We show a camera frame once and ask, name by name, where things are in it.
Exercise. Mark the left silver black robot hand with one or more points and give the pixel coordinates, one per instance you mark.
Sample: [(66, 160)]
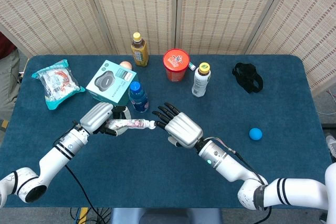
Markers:
[(94, 116)]

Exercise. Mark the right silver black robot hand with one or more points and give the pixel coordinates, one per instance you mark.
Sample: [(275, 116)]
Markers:
[(183, 129)]

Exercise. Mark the floral white toothpaste tube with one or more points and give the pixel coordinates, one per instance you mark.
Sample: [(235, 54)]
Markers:
[(134, 123)]

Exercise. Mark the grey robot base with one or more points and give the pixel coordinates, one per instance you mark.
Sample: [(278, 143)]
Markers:
[(165, 216)]

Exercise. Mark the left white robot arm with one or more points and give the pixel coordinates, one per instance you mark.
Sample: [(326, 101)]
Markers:
[(52, 162)]

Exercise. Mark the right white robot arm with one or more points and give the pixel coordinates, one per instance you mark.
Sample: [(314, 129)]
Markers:
[(231, 166)]

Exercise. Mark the white bottle with yellow cap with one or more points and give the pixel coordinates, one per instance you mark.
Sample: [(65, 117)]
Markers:
[(200, 83)]

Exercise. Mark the teal speaker box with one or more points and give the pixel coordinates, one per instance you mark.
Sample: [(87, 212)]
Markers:
[(110, 82)]

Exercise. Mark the blue drink bottle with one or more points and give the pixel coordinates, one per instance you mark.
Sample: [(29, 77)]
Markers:
[(138, 98)]

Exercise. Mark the teal snack bag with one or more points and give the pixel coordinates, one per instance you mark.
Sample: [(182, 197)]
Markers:
[(56, 83)]

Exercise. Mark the blue table cloth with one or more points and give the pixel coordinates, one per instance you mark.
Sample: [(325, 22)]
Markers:
[(147, 176)]

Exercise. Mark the peach coloured egg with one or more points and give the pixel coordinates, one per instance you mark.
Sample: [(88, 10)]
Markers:
[(126, 64)]

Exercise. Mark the small white green tube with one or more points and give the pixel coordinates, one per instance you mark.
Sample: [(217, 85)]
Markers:
[(192, 66)]

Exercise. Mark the orange paper cup with lid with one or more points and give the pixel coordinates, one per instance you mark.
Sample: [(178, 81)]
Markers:
[(176, 62)]

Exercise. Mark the blue ball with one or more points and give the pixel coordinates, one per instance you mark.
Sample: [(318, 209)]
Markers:
[(255, 134)]

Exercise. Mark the yellow tea bottle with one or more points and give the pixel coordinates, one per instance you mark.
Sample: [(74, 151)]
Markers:
[(139, 53)]

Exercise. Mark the person in red shirt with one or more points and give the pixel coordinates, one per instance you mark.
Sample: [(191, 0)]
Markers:
[(8, 82)]

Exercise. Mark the woven folding screen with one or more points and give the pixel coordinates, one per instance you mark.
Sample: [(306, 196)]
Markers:
[(215, 11)]

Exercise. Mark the white sneaker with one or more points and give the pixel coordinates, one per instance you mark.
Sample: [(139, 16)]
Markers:
[(331, 146)]

